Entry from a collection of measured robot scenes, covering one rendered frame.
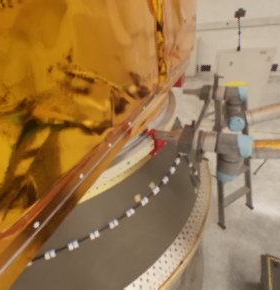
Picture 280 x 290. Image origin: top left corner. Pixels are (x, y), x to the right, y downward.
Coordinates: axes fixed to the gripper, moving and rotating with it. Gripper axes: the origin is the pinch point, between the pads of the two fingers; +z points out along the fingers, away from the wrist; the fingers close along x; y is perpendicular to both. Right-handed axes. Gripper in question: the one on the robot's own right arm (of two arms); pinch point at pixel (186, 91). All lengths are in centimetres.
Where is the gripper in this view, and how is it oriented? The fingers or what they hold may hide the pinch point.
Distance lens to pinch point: 120.1
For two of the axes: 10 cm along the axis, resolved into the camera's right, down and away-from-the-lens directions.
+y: 0.9, 8.2, 5.6
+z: -9.2, -1.5, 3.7
